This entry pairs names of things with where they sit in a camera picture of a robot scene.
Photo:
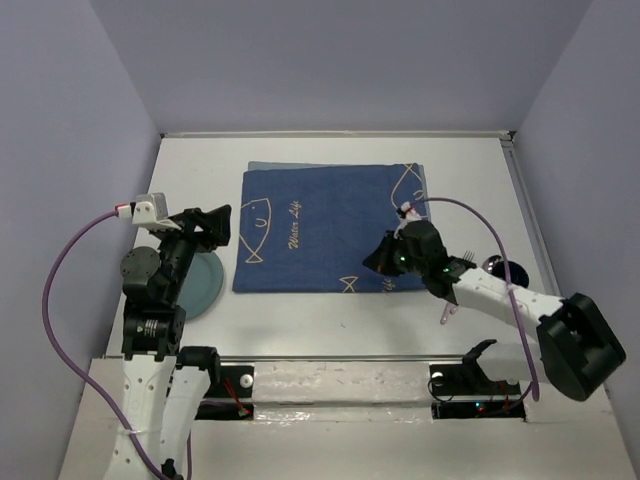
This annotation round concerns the teal ceramic plate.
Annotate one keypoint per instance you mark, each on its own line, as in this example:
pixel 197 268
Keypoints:
pixel 202 285

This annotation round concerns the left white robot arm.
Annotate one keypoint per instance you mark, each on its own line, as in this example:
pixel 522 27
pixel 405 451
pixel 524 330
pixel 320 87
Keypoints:
pixel 164 382

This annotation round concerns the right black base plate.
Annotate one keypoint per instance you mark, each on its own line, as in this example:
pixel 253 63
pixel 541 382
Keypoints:
pixel 459 394

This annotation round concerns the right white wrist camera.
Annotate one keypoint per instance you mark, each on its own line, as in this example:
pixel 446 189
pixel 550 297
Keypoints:
pixel 406 214

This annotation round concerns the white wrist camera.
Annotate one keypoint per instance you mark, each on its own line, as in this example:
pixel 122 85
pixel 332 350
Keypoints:
pixel 406 214
pixel 148 211

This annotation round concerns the dark blue mug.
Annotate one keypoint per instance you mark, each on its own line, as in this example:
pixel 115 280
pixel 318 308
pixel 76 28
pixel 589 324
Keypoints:
pixel 517 273

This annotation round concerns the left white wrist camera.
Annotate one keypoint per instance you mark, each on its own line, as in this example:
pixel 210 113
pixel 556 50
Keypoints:
pixel 148 211

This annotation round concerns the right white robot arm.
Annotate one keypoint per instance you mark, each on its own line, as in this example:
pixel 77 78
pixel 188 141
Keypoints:
pixel 576 351

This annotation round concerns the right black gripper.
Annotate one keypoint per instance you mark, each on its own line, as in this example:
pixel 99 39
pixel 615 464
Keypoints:
pixel 378 258

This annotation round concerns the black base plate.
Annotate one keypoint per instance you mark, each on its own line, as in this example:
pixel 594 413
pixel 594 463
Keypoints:
pixel 459 394
pixel 231 398

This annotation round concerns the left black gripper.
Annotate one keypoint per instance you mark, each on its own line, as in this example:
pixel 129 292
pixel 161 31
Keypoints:
pixel 216 225

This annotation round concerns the blue embroidered cloth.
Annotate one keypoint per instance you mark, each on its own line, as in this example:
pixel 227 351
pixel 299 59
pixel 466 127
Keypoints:
pixel 308 230

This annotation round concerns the pink handled fork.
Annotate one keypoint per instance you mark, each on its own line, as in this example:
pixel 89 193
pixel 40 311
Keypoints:
pixel 450 308

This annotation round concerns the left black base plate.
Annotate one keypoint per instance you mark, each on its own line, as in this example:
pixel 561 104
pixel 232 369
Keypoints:
pixel 231 398

